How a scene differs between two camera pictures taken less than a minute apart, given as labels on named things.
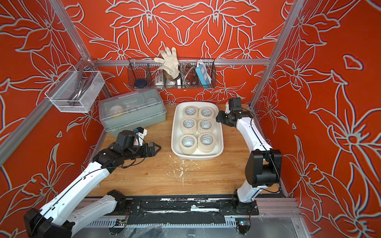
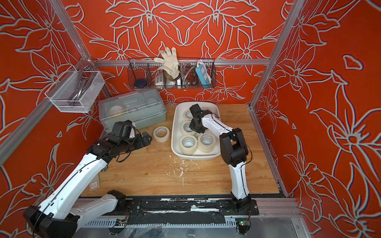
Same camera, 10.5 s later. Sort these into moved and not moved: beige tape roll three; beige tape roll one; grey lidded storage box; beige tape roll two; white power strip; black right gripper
Moved: black right gripper; beige tape roll one
Not moved: beige tape roll three; beige tape roll two; grey lidded storage box; white power strip
